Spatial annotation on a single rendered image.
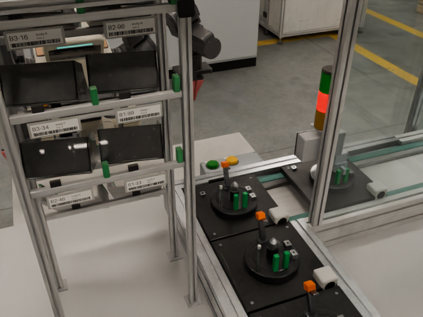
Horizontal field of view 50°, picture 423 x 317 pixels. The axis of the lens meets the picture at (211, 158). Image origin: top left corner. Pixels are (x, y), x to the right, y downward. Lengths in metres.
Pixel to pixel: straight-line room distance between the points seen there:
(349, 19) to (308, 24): 4.53
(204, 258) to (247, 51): 3.61
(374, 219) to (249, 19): 3.34
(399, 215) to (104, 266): 0.90
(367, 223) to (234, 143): 0.66
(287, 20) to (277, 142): 2.21
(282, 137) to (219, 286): 2.51
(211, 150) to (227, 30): 2.79
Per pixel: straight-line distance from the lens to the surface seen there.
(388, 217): 1.51
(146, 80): 0.88
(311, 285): 1.03
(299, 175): 1.51
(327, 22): 5.70
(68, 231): 1.50
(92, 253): 1.41
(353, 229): 1.44
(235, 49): 4.60
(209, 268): 1.19
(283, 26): 5.38
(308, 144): 1.18
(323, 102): 1.14
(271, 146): 3.44
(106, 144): 0.96
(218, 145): 1.83
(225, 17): 4.45
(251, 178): 1.47
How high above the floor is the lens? 1.84
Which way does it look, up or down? 34 degrees down
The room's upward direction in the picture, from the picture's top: straight up
